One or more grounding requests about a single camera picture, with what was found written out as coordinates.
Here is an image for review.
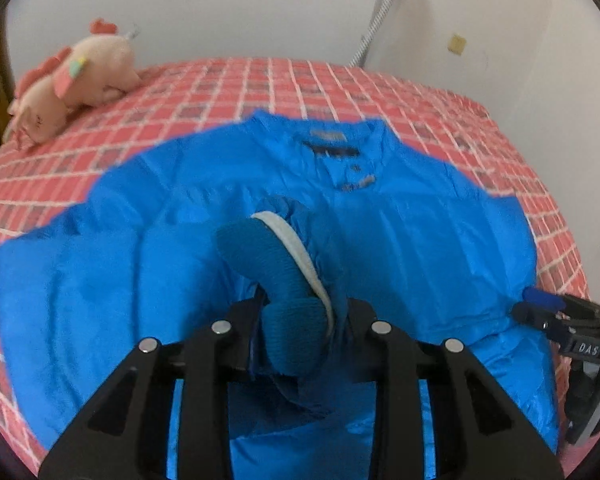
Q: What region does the pink plush toy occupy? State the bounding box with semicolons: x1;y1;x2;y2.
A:
2;19;144;152

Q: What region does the grey wall cable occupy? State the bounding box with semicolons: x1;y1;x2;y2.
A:
349;0;402;68

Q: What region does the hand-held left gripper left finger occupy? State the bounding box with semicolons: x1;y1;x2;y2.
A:
39;294;272;480

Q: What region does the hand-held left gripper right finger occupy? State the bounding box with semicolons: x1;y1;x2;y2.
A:
346;297;565;480

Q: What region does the bed with red plaid sheet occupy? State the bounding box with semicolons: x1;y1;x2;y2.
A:
0;57;595;463

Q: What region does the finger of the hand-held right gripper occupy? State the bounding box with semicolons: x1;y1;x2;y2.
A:
522;286;600;323
511;301;600;362

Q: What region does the blue down jacket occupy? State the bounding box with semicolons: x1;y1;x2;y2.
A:
0;110;561;480

